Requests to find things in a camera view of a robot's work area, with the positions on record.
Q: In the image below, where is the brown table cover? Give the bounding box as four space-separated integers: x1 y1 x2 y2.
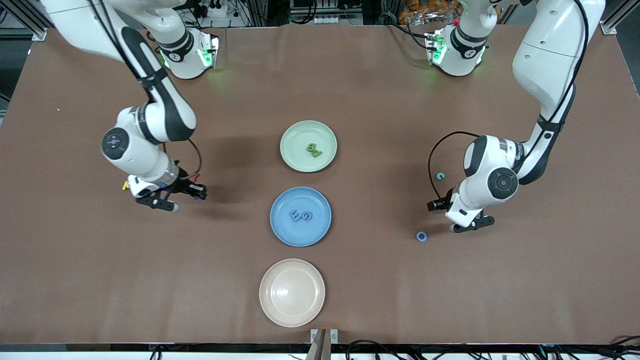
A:
0 22 640 346

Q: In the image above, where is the light green plate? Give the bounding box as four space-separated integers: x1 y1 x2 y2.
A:
279 120 338 173

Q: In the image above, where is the blue plate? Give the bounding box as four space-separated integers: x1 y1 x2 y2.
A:
270 186 332 247

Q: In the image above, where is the beige plate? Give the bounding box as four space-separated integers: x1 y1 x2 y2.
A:
259 258 326 328

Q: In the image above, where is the white power strip with plugs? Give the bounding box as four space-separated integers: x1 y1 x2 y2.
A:
192 0 241 18

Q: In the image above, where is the orange plastic bag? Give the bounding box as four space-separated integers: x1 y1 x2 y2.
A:
400 0 463 25

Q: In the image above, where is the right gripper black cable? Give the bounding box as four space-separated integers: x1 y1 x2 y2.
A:
177 139 203 182

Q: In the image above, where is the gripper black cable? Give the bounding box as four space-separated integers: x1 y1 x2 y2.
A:
428 131 482 202
177 139 203 182

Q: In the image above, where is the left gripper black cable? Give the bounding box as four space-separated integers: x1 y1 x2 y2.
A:
428 131 482 202

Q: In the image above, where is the aluminium frame profile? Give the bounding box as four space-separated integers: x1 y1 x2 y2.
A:
598 0 640 36

